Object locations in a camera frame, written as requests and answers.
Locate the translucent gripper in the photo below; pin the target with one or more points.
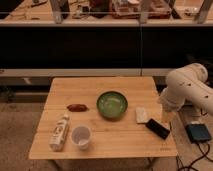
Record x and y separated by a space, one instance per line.
167 115

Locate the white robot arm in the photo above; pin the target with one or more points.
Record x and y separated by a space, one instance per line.
186 83

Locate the white ceramic cup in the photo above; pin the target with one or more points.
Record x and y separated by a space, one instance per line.
81 136

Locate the black rectangular block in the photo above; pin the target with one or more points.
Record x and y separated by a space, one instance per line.
157 128

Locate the white sponge block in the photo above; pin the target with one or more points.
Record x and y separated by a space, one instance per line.
141 115

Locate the green bowl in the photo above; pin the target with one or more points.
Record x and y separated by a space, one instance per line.
112 105

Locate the wooden folding table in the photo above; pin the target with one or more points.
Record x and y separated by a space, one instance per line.
121 139

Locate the white plastic bottle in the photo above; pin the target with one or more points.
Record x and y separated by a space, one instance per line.
58 137

